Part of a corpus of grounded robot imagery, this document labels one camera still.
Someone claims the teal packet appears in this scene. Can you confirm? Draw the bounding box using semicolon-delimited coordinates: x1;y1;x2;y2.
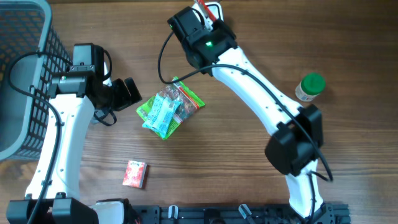
142;94;180;139

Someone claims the red stick packet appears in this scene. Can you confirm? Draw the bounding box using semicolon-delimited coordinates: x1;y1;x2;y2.
195;0;217;22

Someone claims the green snack packet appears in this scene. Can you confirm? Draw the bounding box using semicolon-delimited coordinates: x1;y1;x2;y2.
136;77;205;140

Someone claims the pink tissue pack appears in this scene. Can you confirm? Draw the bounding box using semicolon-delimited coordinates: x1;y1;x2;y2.
123;161;147;189

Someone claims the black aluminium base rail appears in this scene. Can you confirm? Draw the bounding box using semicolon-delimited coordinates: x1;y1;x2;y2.
73;203;351;224

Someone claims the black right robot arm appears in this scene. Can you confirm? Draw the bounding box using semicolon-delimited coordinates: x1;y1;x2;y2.
167;6;333;223

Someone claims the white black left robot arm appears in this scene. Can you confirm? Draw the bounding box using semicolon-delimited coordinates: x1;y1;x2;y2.
6;43;142;223

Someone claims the green lid jar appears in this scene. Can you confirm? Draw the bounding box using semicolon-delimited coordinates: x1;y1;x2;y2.
295;73;326;102

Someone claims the grey plastic mesh basket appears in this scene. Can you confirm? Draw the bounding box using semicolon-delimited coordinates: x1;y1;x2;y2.
1;0;70;160

